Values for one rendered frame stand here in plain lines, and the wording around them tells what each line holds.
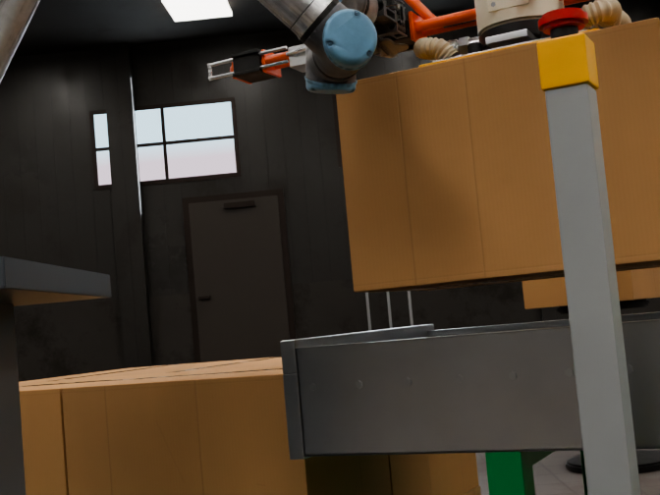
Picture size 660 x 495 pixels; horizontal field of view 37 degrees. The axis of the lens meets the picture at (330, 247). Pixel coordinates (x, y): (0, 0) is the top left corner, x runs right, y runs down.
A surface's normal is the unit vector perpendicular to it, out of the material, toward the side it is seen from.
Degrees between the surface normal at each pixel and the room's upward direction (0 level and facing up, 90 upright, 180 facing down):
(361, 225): 90
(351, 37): 97
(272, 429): 90
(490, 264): 90
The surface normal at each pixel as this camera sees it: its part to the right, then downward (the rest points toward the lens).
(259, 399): -0.45, -0.03
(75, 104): -0.04, -0.07
